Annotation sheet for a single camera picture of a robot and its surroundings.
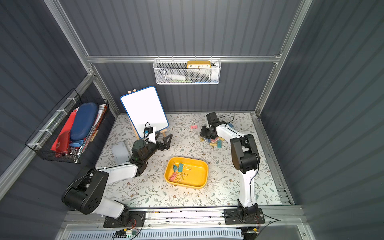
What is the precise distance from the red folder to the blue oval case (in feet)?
0.05

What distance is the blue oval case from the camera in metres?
0.69

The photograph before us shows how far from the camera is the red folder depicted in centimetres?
65
